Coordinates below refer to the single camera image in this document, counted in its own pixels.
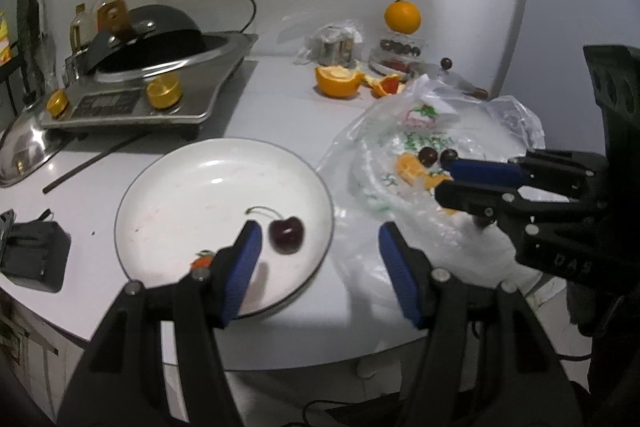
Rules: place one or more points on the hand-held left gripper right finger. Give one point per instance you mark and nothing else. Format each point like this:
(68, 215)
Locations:
(397, 272)

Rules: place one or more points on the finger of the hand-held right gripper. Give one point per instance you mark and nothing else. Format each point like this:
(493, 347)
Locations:
(465, 198)
(480, 171)

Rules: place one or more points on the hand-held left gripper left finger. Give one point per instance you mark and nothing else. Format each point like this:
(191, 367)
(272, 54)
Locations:
(245, 267)

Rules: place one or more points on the small mandarin segment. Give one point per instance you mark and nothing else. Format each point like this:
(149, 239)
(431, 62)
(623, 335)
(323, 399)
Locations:
(436, 181)

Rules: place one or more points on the small red strawberry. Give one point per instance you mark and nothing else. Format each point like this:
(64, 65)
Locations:
(202, 263)

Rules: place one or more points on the peeled mandarin half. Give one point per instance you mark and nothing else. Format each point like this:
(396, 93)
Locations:
(410, 169)

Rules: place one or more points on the clear plastic bag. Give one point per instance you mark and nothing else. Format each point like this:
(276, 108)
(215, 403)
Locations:
(370, 207)

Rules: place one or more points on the white plate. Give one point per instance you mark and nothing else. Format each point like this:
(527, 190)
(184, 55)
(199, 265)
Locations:
(200, 202)

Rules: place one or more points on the steel lid with dark knob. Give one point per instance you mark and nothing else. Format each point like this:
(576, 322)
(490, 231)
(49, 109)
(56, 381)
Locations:
(445, 74)

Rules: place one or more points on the orange peel piece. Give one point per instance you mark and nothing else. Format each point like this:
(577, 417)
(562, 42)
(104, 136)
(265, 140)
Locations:
(385, 86)

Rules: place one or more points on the row of cherries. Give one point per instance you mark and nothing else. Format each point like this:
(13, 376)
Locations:
(400, 48)

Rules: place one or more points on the half orange peel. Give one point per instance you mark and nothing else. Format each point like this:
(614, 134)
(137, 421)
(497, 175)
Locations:
(337, 82)

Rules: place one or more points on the whole orange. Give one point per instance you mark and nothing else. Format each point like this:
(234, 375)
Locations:
(402, 18)

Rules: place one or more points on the dark chopstick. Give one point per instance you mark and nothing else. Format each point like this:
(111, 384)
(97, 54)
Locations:
(95, 162)

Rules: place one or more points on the steel induction cooker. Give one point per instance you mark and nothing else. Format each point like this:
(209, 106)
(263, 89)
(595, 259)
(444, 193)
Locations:
(125, 104)

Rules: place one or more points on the black pouch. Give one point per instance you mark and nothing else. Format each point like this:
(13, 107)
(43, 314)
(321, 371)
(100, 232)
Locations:
(35, 254)

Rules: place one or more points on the smartphone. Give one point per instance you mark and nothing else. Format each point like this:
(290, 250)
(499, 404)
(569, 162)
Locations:
(5, 224)

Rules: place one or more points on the steel dome lid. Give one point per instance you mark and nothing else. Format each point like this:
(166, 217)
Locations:
(27, 147)

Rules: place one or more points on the steel cup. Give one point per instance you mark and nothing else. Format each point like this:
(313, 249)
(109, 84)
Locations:
(71, 69)

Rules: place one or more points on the oil bottle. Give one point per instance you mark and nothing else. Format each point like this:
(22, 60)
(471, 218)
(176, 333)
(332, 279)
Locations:
(80, 32)

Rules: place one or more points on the black metal rack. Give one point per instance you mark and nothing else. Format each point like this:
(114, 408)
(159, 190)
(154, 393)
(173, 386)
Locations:
(12, 77)

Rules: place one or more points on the folded dark umbrella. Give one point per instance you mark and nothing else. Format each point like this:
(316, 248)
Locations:
(27, 2)

